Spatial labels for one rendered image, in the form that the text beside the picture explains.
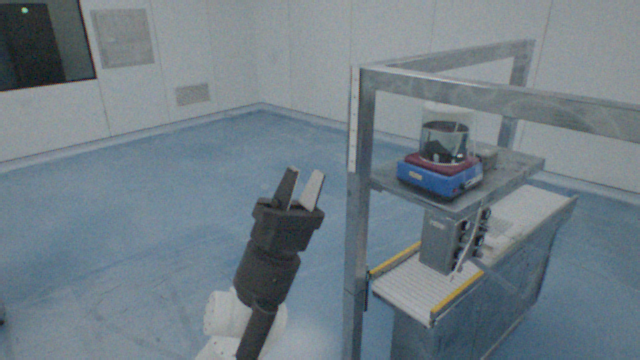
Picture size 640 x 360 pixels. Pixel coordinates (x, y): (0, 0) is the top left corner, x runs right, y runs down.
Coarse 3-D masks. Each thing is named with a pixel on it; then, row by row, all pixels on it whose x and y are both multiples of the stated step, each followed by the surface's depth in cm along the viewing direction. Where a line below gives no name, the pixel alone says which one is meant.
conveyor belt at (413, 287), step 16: (416, 256) 168; (400, 272) 158; (416, 272) 158; (432, 272) 158; (464, 272) 158; (384, 288) 150; (400, 288) 150; (416, 288) 150; (432, 288) 150; (448, 288) 150; (400, 304) 144; (416, 304) 142; (432, 304) 142
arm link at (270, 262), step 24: (264, 216) 54; (288, 216) 55; (312, 216) 59; (264, 240) 56; (288, 240) 58; (240, 264) 60; (264, 264) 57; (288, 264) 59; (264, 288) 58; (288, 288) 60
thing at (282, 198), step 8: (288, 168) 56; (288, 176) 56; (296, 176) 55; (280, 184) 57; (288, 184) 56; (280, 192) 57; (288, 192) 55; (272, 200) 56; (280, 200) 56; (288, 200) 56; (280, 208) 56; (288, 208) 56
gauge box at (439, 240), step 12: (432, 228) 122; (444, 228) 118; (456, 228) 117; (432, 240) 123; (444, 240) 120; (456, 240) 119; (420, 252) 128; (432, 252) 124; (444, 252) 121; (468, 252) 128; (432, 264) 126; (444, 264) 122
